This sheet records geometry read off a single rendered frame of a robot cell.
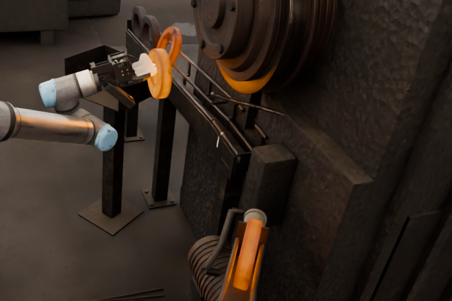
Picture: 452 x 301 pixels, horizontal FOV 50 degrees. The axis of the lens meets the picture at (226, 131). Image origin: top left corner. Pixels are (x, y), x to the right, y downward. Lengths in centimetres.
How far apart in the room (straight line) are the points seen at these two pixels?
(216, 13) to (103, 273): 115
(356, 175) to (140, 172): 150
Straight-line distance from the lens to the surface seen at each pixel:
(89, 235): 213
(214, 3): 125
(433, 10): 101
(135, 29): 250
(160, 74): 148
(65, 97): 147
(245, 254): 104
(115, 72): 146
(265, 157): 125
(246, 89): 130
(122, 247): 208
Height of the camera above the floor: 149
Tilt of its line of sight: 31 degrees down
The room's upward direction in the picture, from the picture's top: 10 degrees clockwise
